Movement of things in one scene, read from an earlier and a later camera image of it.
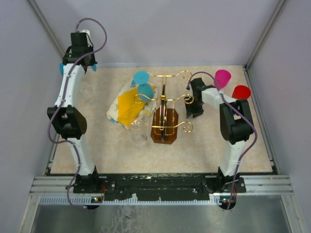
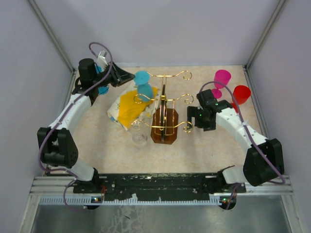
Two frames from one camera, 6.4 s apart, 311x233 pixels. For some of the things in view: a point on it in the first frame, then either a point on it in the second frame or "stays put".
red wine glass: (241, 92) stays put
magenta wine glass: (221, 78) stays put
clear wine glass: (139, 137) stays put
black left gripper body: (90, 50) -> (112, 78)
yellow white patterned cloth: (128, 107) stays put
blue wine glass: (142, 78) stays put
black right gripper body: (195, 108) -> (200, 119)
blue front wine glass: (61, 67) -> (103, 90)
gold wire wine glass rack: (164, 117) stays put
